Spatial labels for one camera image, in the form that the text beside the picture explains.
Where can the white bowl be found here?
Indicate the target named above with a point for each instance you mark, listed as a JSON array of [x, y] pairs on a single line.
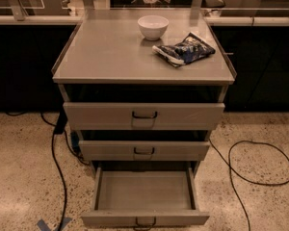
[[153, 27]]

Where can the blue tape cross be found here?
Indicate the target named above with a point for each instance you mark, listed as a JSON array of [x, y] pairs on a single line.
[[41, 224]]

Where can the grey top drawer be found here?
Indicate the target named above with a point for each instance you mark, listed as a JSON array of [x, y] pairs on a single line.
[[143, 116]]

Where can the grey bottom drawer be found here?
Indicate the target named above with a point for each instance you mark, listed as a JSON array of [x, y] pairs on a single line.
[[144, 199]]

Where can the grey middle drawer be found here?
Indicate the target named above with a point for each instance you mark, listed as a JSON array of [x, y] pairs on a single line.
[[144, 150]]

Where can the blue white snack bag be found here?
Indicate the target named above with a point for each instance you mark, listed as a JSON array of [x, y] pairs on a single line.
[[191, 49]]

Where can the dark counter cabinets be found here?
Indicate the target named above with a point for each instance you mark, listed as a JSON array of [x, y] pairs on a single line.
[[259, 56]]

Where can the grey drawer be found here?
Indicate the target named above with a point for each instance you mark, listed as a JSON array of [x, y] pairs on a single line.
[[144, 199], [144, 150], [143, 116]]

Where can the grey drawer cabinet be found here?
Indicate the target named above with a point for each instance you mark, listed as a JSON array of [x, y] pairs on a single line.
[[110, 61]]

